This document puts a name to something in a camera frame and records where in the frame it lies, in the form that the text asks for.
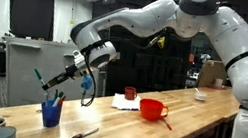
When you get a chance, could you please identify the blue plastic pen cup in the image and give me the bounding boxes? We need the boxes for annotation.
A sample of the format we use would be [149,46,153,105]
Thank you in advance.
[41,102,61,128]

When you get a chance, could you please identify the red pen on table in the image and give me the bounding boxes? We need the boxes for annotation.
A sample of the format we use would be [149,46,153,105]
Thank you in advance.
[162,118,172,131]

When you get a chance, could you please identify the pens in blue cup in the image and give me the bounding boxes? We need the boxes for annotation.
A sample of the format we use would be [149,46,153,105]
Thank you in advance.
[46,91,64,107]

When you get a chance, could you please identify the small dark red mug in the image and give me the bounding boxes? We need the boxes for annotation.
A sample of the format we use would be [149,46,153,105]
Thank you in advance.
[124,86,137,101]

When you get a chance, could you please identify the green capped marker pen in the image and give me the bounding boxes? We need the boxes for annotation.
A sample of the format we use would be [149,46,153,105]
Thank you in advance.
[28,67,56,107]

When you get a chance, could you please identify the cardboard box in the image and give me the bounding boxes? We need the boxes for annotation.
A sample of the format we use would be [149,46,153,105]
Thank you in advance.
[196,60,227,89]

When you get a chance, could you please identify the pen on white paper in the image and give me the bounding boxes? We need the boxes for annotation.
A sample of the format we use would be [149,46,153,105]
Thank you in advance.
[117,106,139,111]

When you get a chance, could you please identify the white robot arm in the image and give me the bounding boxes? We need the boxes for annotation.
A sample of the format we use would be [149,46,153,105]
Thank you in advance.
[43,0,248,138]

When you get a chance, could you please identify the black wall monitor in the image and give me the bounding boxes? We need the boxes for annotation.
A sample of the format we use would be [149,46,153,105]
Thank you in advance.
[9,0,55,41]

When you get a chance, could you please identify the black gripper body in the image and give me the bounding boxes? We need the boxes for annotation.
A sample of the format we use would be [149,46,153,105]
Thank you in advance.
[63,64,83,80]

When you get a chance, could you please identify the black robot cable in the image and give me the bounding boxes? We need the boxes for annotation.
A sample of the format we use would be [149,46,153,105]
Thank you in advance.
[71,21,164,119]

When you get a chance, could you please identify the large red plastic cup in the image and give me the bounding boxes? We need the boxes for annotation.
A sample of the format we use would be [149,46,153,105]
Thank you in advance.
[140,98,169,121]

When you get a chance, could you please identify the grey metal cabinet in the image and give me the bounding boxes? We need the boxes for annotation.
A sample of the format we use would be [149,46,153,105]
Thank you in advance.
[6,37,77,106]

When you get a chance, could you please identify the small white bowl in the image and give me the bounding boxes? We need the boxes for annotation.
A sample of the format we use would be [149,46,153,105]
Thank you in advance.
[194,92,207,101]

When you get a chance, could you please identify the white paper sheet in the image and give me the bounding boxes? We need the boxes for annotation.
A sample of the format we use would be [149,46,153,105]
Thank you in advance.
[112,93,140,109]

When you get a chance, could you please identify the black display panel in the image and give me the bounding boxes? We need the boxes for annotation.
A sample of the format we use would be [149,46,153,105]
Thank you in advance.
[104,29,191,96]

